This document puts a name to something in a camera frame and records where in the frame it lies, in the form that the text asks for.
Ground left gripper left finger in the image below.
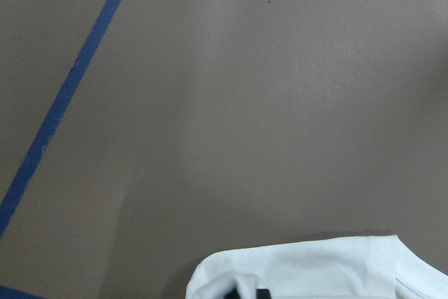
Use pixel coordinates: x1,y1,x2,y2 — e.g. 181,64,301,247
223,288,241,299

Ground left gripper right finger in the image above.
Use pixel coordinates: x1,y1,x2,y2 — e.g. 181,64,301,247
255,288,270,299

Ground white printed t-shirt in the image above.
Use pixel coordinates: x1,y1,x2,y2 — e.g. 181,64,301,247
185,235,447,298

